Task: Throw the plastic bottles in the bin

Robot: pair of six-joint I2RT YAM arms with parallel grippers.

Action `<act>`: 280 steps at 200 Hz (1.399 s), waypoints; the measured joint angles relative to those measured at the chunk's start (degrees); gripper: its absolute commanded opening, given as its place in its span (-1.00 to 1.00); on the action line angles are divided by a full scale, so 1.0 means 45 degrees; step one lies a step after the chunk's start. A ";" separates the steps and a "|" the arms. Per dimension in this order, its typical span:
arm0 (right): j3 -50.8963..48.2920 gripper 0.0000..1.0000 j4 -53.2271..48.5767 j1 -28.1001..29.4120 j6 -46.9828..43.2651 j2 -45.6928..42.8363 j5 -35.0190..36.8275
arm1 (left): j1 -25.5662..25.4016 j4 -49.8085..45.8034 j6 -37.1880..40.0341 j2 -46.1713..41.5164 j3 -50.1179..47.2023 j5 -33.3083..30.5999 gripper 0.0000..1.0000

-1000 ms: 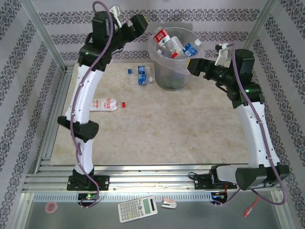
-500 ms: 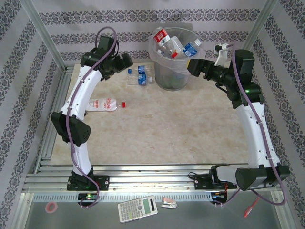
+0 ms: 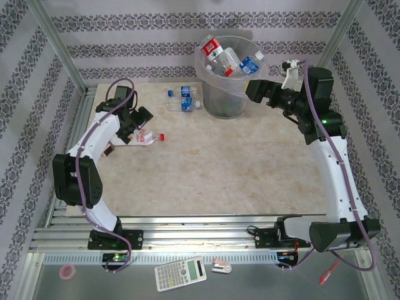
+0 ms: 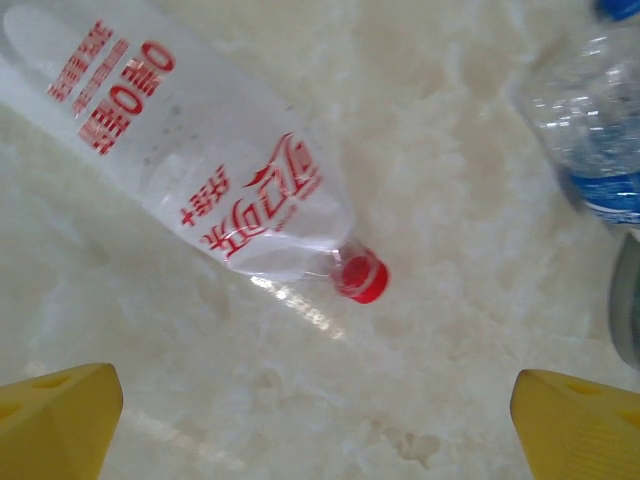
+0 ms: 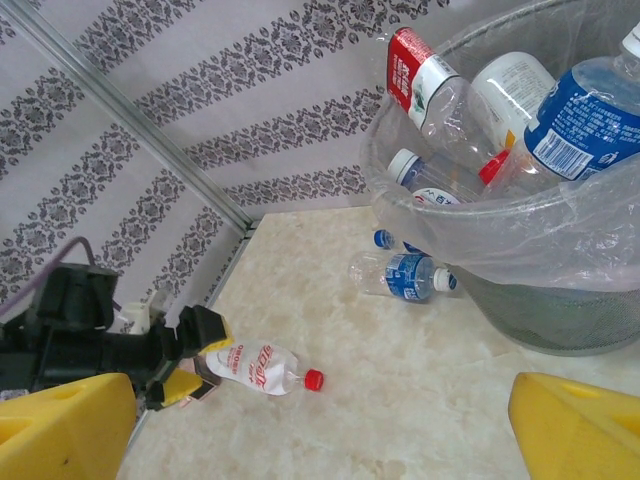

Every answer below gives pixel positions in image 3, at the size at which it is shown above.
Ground white cap blue label bottle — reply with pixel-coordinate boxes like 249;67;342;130
166;95;203;113
239;51;266;76

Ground red label crushed bottle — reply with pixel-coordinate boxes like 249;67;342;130
201;35;234;78

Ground clear plastic bin liner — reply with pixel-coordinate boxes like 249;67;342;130
195;34;270;99

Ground grey translucent waste bin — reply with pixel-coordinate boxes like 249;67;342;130
195;34;269;119

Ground pink square container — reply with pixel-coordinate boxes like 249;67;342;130
99;141;116;160

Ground circuit board green light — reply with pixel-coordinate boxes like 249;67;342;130
102;252;131;264

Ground aluminium cross rails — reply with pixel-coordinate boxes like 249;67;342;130
29;213;371;253

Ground slotted metal strip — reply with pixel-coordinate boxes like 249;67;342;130
42;251;279;266

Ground white scientific calculator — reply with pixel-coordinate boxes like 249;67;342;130
154;255;208;294

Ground pink tape roll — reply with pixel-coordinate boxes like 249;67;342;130
58;264;77;280

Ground pink white stapler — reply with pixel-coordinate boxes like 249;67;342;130
211;257;233;274

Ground small circuit board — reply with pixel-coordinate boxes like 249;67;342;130
276;251;299;263

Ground red pen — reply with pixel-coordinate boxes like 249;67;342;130
319;258;341;286

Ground aluminium side rail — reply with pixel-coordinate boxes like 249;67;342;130
46;86;98;228

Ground aluminium frame post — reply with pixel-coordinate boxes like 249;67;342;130
26;0;88;92
311;0;366;84

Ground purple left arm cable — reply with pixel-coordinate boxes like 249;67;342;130
76;77;138;273

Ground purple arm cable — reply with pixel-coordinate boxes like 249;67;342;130
76;77;138;273
279;58;378;273

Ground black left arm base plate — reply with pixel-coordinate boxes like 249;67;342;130
87;229;144;251

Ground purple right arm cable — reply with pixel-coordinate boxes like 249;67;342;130
279;58;378;273

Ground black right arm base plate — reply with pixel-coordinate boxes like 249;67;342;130
254;227;310;250

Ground aluminium frame bar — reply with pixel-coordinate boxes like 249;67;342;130
354;249;388;300
17;252;44;300

